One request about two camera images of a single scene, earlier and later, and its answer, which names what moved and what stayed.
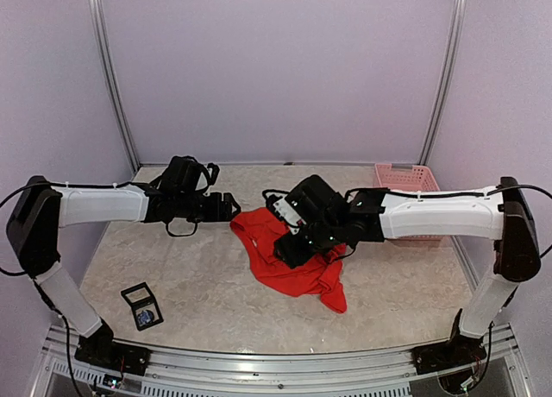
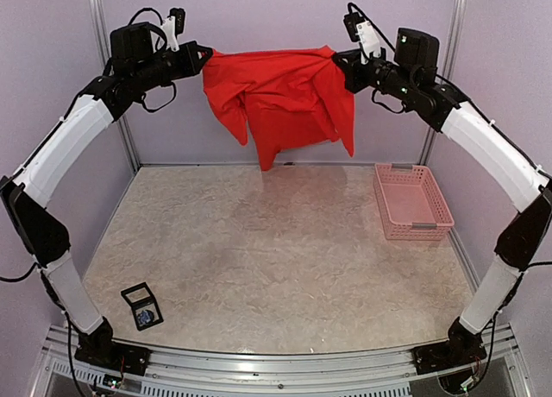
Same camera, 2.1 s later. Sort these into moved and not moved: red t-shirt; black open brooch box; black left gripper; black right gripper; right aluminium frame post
Moved: black left gripper; red t-shirt; black right gripper
Not moved: right aluminium frame post; black open brooch box
